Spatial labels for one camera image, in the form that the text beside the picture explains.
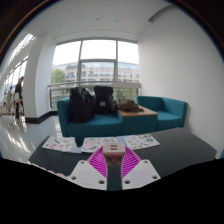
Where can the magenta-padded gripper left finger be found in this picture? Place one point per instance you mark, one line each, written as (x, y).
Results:
(87, 175)

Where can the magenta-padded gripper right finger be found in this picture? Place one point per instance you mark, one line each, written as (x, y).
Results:
(141, 173)

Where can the pink and white charger block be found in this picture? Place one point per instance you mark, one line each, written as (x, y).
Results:
(114, 154)

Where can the teal two-seat sofa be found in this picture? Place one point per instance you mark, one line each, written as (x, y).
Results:
(100, 127)

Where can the teal wood-topped side table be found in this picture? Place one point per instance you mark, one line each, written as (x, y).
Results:
(138, 123)

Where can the teal armchair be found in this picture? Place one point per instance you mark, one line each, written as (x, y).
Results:
(170, 113)

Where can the black rounded backpack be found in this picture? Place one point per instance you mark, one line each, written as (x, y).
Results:
(81, 106)

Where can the brown bag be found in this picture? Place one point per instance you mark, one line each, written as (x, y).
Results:
(129, 105)

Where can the black boxy backpack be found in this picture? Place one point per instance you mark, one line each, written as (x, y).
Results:
(103, 100)

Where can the teal chair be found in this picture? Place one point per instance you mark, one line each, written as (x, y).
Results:
(222, 154)

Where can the metal window railing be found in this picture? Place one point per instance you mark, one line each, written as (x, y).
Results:
(130, 84)

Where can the person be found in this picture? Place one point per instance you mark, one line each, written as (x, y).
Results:
(18, 93)
(9, 96)

